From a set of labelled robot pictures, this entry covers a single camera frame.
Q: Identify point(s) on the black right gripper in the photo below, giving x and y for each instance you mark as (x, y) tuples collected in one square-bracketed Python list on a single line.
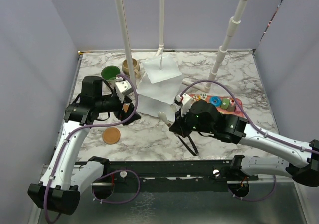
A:
[(179, 125)]

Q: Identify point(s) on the wooden coaster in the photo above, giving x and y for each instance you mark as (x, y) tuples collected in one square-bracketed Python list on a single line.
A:
[(125, 108), (111, 136)]

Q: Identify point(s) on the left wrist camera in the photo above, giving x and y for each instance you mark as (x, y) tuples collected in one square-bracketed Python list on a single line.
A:
[(123, 88)]

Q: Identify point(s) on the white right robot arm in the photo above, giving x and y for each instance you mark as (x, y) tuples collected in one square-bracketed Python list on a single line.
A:
[(290, 158)]

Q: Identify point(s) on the green swiss roll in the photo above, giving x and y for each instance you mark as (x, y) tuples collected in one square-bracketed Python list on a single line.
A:
[(225, 103)]

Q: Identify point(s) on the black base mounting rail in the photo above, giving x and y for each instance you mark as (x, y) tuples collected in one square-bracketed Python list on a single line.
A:
[(170, 176)]

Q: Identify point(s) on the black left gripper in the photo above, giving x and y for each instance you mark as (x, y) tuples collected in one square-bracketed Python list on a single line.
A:
[(126, 100)]

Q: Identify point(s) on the blue glazed donut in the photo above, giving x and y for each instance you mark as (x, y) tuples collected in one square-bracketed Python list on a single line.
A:
[(216, 100)]

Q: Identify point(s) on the wooden coaster far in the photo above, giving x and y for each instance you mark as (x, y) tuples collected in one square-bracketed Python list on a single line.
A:
[(125, 108)]

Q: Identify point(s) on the green interior mug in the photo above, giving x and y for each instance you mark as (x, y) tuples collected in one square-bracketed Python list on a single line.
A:
[(110, 73)]

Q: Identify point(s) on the three tier white stand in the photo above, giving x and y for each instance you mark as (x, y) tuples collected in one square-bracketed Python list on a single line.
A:
[(159, 86)]

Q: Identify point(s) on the left white pvc pole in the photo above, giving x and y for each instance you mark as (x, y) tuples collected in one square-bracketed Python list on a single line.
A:
[(125, 36)]

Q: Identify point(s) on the middle white pvc pole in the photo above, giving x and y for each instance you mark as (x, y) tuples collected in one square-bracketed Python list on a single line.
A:
[(161, 27)]

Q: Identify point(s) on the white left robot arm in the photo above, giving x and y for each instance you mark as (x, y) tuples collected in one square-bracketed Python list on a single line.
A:
[(59, 189)]

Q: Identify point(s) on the wooden coaster near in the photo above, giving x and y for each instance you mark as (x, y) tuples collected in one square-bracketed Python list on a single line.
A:
[(111, 136)]

